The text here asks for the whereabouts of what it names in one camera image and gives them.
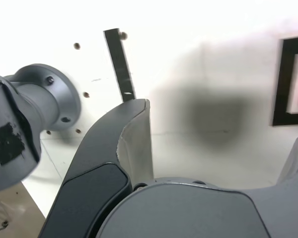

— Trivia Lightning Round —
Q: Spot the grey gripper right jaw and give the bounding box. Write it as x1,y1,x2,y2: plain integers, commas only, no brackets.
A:
95,130,298,238

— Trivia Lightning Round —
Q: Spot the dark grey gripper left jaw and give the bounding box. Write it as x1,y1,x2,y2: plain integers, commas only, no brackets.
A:
38,98,154,238

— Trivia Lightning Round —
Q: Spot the black tape square outline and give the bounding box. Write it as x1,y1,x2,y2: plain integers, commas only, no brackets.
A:
272,36,298,127

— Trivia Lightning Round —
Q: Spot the black tape strip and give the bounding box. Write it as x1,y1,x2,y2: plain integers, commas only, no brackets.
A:
103,28,137,102

